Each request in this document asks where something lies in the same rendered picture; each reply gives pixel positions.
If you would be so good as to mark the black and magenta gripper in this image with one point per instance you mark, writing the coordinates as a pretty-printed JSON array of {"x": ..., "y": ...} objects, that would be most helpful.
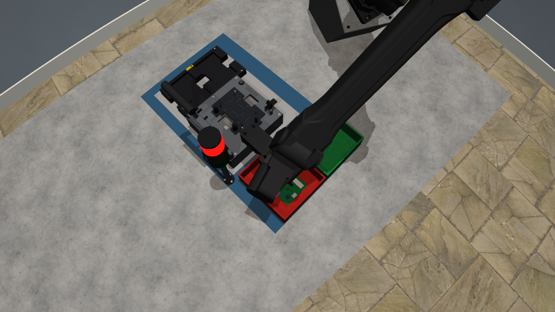
[{"x": 288, "y": 181}]

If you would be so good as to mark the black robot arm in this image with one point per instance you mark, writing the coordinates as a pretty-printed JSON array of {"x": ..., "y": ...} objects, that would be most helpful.
[{"x": 302, "y": 143}]

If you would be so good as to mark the red bin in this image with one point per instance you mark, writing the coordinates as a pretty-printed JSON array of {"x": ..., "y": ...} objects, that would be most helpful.
[{"x": 311, "y": 177}]

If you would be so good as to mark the green open-top bin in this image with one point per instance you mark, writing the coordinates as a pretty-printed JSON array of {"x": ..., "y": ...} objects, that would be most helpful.
[{"x": 343, "y": 145}]

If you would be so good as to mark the green circuit board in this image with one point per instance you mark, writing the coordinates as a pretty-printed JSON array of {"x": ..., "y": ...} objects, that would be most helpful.
[{"x": 290, "y": 191}]

